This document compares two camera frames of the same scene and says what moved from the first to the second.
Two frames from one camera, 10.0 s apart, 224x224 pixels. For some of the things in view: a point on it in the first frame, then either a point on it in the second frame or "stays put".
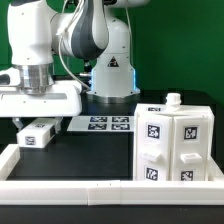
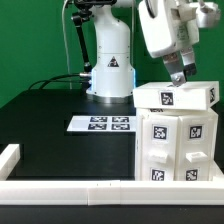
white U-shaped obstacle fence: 103,192 stays put
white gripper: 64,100 to 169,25
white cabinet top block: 37,133 to 196,95
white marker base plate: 102,123 stays put
